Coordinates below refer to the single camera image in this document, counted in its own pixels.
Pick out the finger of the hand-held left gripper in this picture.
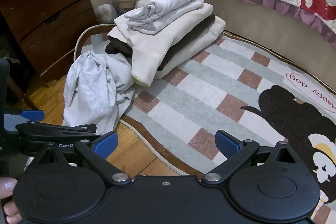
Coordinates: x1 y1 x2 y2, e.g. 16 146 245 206
16 121 101 154
4 109 45 132

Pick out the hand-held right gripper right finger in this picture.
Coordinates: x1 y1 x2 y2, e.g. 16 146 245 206
202 130 302 186

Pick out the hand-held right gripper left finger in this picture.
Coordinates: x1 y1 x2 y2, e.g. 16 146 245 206
31 131 132 188

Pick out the light grey garment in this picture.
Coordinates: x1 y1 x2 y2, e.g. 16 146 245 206
62 52 135 135

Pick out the person's left hand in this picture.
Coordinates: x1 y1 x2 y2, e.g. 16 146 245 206
0 178 23 224

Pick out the checked cartoon dog rug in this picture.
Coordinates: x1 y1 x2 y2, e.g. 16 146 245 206
76 25 336 205

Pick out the brown wooden drawer cabinet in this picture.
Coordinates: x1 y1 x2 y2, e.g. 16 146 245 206
0 0 97 88

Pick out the dark brown folded garment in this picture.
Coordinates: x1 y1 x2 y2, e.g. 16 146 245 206
105 14 216 72

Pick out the cream ribbed folded garment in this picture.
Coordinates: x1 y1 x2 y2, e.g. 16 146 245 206
107 2 216 86

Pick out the stack of folded cream towels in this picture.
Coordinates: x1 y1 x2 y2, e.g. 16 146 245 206
155 15 226 80

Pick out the beige bed base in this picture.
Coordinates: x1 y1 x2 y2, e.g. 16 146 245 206
150 0 336 83

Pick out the pale grey folded garment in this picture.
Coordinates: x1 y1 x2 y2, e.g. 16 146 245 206
125 0 205 36

